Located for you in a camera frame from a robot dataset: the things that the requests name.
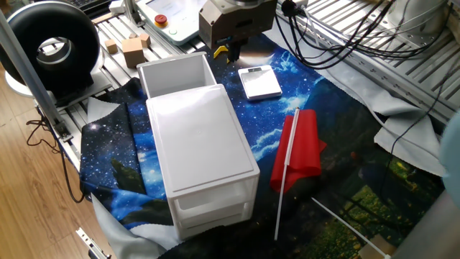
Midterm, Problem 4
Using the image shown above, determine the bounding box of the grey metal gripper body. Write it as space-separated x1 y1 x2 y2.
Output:
198 0 279 50

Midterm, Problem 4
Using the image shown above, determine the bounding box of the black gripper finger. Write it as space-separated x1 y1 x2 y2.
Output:
226 42 241 64
236 38 249 58

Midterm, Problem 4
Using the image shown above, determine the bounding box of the white plastic drawer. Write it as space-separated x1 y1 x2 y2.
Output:
136 51 218 99

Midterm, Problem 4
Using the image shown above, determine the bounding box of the white plastic drawer cabinet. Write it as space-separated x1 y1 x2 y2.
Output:
145 83 261 241

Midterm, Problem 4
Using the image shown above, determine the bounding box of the yellow U-shaped plastic piece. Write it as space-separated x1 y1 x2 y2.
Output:
213 45 230 60

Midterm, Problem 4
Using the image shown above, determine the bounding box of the silver digital pocket scale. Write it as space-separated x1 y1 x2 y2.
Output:
237 64 283 101

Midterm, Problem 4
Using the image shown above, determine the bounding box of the white teach pendant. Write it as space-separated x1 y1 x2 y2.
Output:
135 0 209 47

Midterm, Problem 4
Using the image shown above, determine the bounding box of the galaxy print cloth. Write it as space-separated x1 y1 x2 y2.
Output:
79 34 446 259

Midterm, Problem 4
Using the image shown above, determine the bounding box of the large wooden cube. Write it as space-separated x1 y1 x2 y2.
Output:
121 37 147 69

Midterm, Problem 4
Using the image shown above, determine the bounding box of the red flag white stick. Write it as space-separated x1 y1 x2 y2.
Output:
269 106 328 241

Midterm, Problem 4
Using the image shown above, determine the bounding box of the white adapter box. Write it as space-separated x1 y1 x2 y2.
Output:
109 0 127 15

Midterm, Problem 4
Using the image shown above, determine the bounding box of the black keyboard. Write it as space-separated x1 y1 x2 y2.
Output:
68 0 112 11

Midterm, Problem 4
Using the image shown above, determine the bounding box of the grey cloth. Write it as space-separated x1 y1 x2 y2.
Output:
265 21 449 179

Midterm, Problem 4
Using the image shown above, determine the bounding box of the thin white stick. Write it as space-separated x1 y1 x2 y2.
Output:
310 196 392 259

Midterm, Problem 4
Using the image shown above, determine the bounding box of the brown cardboard box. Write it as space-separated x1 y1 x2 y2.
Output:
357 234 398 259

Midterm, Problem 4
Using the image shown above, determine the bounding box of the black cable bundle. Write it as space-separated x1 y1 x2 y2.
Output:
275 0 460 71

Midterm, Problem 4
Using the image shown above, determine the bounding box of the thin black cable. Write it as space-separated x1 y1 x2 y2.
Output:
380 53 460 195

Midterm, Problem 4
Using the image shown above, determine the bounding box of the aluminium frame post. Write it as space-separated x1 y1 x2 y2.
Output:
0 10 75 143

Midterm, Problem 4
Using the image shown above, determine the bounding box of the black floor cable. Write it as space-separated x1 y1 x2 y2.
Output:
25 107 87 204

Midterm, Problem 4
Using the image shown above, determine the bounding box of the black ring light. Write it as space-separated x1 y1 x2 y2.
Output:
0 1 101 98

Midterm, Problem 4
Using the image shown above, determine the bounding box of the metal bracket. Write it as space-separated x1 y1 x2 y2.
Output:
75 227 111 259

